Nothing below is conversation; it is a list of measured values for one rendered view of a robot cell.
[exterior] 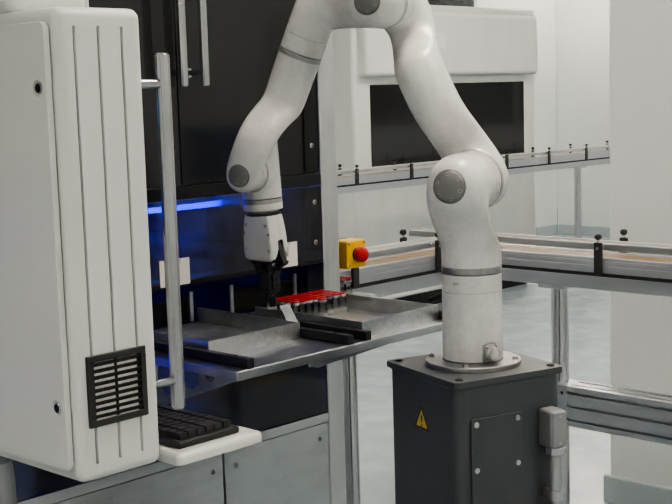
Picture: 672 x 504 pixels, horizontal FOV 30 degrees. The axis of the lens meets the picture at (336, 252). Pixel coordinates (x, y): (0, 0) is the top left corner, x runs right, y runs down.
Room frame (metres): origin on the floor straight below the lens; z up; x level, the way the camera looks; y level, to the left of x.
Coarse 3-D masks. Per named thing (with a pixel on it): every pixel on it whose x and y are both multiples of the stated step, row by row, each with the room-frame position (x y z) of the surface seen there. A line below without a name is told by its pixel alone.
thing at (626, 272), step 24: (504, 240) 3.69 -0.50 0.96; (528, 240) 3.63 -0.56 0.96; (552, 240) 3.57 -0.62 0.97; (576, 240) 3.59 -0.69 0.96; (600, 240) 3.53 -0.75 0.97; (624, 240) 3.52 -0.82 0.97; (504, 264) 3.66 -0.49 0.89; (528, 264) 3.60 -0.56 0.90; (552, 264) 3.54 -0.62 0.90; (576, 264) 3.49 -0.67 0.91; (600, 264) 3.42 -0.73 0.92; (624, 264) 3.38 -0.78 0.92; (648, 264) 3.33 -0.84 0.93; (600, 288) 3.43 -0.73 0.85; (624, 288) 3.38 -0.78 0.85; (648, 288) 3.33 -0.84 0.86
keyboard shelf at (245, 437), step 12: (240, 432) 2.20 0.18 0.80; (252, 432) 2.20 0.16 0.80; (204, 444) 2.13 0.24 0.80; (216, 444) 2.13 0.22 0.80; (228, 444) 2.15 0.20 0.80; (240, 444) 2.17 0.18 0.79; (168, 456) 2.09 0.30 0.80; (180, 456) 2.07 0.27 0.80; (192, 456) 2.09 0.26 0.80; (204, 456) 2.11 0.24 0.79
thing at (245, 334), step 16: (208, 320) 2.89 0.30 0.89; (224, 320) 2.85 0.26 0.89; (240, 320) 2.81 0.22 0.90; (256, 320) 2.77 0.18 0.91; (272, 320) 2.74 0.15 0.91; (288, 320) 2.71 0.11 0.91; (160, 336) 2.60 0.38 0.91; (192, 336) 2.73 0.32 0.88; (208, 336) 2.72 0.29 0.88; (224, 336) 2.72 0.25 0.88; (240, 336) 2.56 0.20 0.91; (256, 336) 2.59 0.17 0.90; (272, 336) 2.62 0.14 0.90; (288, 336) 2.66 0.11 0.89; (224, 352) 2.53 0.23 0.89
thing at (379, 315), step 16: (352, 304) 3.03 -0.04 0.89; (368, 304) 3.00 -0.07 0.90; (384, 304) 2.96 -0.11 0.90; (400, 304) 2.93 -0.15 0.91; (416, 304) 2.89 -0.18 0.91; (432, 304) 2.86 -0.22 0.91; (304, 320) 2.79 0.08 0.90; (320, 320) 2.75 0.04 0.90; (336, 320) 2.72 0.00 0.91; (352, 320) 2.68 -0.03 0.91; (368, 320) 2.68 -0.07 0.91; (384, 320) 2.72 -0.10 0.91; (400, 320) 2.76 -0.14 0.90; (416, 320) 2.79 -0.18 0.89; (432, 320) 2.84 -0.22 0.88
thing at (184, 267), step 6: (180, 258) 2.78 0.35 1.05; (186, 258) 2.79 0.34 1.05; (162, 264) 2.74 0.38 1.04; (180, 264) 2.78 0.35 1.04; (186, 264) 2.79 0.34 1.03; (162, 270) 2.74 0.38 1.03; (180, 270) 2.78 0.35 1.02; (186, 270) 2.79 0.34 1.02; (162, 276) 2.74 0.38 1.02; (180, 276) 2.78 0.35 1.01; (186, 276) 2.79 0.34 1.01; (162, 282) 2.74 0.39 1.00; (180, 282) 2.78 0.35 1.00; (186, 282) 2.79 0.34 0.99
